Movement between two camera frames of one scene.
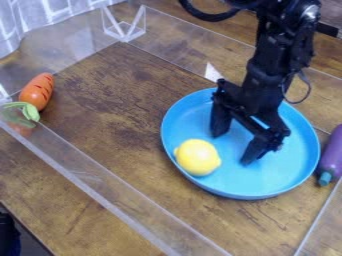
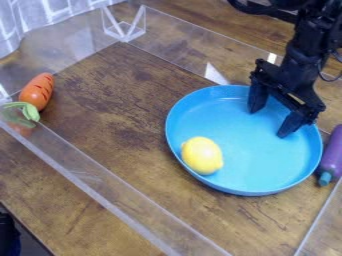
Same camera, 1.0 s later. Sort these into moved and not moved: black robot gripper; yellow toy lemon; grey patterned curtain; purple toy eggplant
Moved: yellow toy lemon; black robot gripper
Not moved: grey patterned curtain; purple toy eggplant
